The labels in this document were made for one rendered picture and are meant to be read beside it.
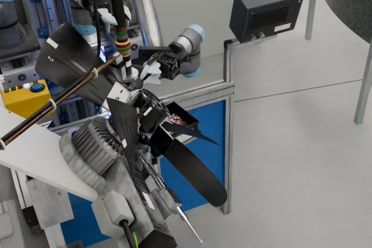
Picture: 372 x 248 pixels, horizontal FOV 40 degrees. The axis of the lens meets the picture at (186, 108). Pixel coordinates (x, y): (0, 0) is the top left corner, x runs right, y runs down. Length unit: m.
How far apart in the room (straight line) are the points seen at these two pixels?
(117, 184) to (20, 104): 0.61
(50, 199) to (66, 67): 0.38
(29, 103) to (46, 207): 0.50
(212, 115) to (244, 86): 1.39
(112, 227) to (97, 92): 0.39
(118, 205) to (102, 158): 0.21
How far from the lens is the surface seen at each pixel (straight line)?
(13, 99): 1.92
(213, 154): 2.47
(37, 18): 2.49
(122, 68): 1.51
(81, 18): 1.71
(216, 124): 2.35
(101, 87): 1.49
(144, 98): 1.48
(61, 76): 1.44
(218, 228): 2.75
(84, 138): 1.51
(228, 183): 2.64
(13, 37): 2.29
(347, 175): 3.09
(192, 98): 2.18
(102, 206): 1.36
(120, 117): 1.24
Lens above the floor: 2.15
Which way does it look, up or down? 38 degrees down
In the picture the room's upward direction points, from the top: 3 degrees counter-clockwise
